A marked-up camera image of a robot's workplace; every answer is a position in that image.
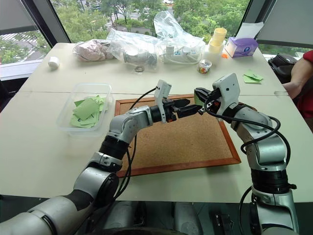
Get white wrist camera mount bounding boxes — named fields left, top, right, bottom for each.
left=154, top=79, right=172, bottom=123
left=212, top=72, right=242, bottom=116

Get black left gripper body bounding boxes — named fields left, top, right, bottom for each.
left=163, top=98, right=178, bottom=122

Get dark window frame post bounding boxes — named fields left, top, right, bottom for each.
left=234, top=0, right=279, bottom=40
left=20, top=0, right=72, bottom=48

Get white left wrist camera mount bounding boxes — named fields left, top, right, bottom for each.
left=154, top=79, right=172, bottom=123

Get black boxy device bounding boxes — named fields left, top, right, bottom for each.
left=211, top=210, right=233, bottom=235

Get stacked cream plastic cups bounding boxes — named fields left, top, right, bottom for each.
left=204, top=27, right=228, bottom=67

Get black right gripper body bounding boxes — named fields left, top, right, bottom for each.
left=205, top=88, right=222, bottom=116

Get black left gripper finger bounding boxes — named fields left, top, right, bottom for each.
left=176, top=104, right=204, bottom=119
left=172, top=98, right=190, bottom=109

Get green sticky note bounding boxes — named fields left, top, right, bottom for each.
left=194, top=89, right=205, bottom=106

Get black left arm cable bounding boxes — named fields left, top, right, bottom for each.
left=107, top=87, right=158, bottom=204

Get wood-framed cork board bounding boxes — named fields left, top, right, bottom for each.
left=114, top=94, right=242, bottom=178

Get large clear plastic bag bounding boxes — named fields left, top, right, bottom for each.
left=153, top=10, right=206, bottom=66

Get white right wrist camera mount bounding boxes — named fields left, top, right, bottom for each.
left=212, top=72, right=242, bottom=116

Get pile of green notes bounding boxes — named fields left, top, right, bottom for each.
left=69, top=95, right=110, bottom=129

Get purple tissue box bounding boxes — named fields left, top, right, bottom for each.
left=224, top=36, right=259, bottom=59

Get pink bag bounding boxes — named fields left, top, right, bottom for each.
left=73, top=39, right=114, bottom=62

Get black bag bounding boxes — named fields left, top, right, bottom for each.
left=268, top=53, right=298, bottom=84

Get clear bag with grey part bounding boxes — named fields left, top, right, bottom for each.
left=106, top=28, right=160, bottom=72

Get dark grey rounded shape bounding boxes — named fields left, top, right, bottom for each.
left=104, top=201, right=145, bottom=231
left=173, top=202, right=204, bottom=235

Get stack of green sticky notes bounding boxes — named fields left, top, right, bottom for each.
left=242, top=70, right=265, bottom=84

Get small jar of pushpins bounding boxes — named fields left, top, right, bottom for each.
left=197, top=59, right=213, bottom=75

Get white tape roll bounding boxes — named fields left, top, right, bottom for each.
left=47, top=56, right=60, bottom=71

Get white power strip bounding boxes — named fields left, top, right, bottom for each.
left=162, top=45, right=199, bottom=65

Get clear plastic box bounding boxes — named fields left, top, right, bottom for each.
left=56, top=83, right=114, bottom=137

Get person's arm red sleeve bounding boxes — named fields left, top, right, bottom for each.
left=282, top=49, right=313, bottom=118

